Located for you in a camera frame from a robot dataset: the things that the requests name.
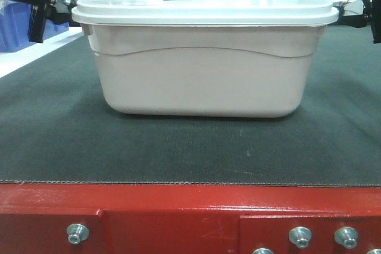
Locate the blue plastic crate left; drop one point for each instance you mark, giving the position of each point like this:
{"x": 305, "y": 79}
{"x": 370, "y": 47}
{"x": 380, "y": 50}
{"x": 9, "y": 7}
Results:
{"x": 15, "y": 18}

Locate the red metal conveyor frame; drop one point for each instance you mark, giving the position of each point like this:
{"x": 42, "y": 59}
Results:
{"x": 160, "y": 218}

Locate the silver bolt middle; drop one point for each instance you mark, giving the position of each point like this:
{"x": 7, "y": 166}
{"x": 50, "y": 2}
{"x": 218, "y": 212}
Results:
{"x": 300, "y": 237}

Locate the silver bolt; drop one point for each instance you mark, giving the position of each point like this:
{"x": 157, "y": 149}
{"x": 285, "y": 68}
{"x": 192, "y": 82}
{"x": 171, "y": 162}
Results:
{"x": 76, "y": 233}
{"x": 346, "y": 237}
{"x": 300, "y": 237}

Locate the white lidded plastic bin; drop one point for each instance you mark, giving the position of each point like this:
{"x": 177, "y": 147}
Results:
{"x": 219, "y": 58}

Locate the silver bolt right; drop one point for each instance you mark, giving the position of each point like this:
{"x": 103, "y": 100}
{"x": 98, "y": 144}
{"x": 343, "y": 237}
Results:
{"x": 346, "y": 237}

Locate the silver bolt far left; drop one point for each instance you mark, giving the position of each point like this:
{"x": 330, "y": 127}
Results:
{"x": 76, "y": 233}

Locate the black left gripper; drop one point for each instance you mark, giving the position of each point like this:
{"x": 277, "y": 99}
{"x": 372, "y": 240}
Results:
{"x": 47, "y": 10}

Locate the dark grey conveyor belt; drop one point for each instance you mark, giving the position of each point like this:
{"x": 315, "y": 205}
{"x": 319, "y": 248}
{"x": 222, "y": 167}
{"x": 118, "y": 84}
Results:
{"x": 57, "y": 128}

